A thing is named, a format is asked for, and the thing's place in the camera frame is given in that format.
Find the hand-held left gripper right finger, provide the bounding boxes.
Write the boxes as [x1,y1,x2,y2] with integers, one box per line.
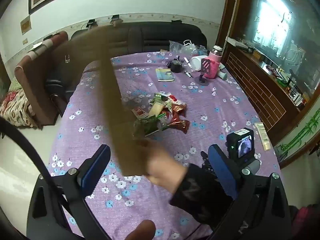
[207,144,293,240]

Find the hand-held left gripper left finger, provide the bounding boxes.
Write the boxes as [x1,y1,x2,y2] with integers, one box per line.
[26,144,111,240]

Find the dark red foil snack packet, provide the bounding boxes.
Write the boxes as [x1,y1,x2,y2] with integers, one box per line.
[170,102,187,117]
[170,119,191,134]

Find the green pea snack packet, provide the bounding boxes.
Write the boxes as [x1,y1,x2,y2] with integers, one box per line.
[150,93,165,105]
[134,116,167,137]

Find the white and red snack packet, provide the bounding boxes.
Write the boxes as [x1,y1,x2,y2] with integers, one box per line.
[132,106,148,118]

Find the shallow cardboard tray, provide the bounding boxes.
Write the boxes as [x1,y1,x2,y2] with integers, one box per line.
[65,26,152,177]

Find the beige snack packet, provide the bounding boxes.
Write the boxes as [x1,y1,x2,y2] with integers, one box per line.
[149,99,167,117]

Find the person's right hand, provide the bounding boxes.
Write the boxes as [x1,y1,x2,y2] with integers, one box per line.
[146,144,188,195]

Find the person's left hand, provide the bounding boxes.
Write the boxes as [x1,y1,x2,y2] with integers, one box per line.
[127,219,157,240]

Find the cream tube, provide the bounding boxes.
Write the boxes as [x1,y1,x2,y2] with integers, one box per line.
[254,122,273,152]

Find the purple floral tablecloth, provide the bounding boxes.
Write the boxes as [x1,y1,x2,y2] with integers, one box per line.
[46,50,280,240]

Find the wooden cabinet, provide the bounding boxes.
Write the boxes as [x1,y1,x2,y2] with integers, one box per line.
[215,0,320,170]

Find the pale green tube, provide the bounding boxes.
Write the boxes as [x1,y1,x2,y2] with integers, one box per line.
[216,65,229,80]

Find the pink knitted bottle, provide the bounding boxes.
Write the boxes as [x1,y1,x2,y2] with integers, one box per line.
[204,45,224,79]

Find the black phone stand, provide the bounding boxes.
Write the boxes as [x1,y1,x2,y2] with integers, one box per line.
[197,57,213,87]

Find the white round jar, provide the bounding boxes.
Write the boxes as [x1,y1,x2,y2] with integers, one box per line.
[190,55,209,72]

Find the brown armchair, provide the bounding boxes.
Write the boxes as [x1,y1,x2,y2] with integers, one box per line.
[14,31,72,127]

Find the red garment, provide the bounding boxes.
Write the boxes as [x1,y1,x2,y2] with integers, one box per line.
[295,205,320,240]

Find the black small bag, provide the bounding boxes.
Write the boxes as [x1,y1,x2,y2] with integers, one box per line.
[167,57,184,73]

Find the white box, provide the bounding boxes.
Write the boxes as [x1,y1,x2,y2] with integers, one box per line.
[226,36,250,49]

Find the green yellow booklet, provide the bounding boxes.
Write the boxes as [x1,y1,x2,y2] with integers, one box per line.
[155,67,175,82]

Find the clear plastic bag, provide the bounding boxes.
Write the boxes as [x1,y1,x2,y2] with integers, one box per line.
[169,40,200,57]

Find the green pillow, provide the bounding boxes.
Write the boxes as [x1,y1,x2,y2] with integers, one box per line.
[9,79,23,91]

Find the black leather sofa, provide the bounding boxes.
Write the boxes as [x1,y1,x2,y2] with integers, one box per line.
[45,21,208,103]

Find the black cable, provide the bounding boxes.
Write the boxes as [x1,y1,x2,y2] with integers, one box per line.
[0,117,73,213]

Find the small wall plaque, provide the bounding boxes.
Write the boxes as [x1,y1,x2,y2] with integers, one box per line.
[20,15,31,35]

